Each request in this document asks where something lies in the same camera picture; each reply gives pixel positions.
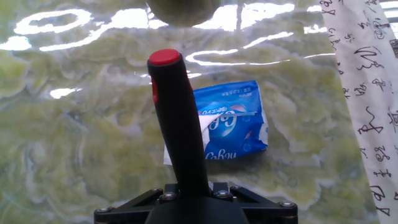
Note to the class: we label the blue tissue pack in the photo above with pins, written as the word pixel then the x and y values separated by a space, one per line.
pixel 236 124

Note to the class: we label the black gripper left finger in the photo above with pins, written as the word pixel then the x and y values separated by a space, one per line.
pixel 124 213

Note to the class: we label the beige calligraphy cloth strip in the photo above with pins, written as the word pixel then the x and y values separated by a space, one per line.
pixel 367 93

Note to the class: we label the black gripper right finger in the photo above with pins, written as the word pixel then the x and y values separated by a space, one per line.
pixel 270 213

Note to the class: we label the green marble pattern table mat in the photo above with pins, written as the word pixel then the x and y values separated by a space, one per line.
pixel 77 140

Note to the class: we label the black spoon with red tip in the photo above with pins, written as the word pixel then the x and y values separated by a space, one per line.
pixel 177 124

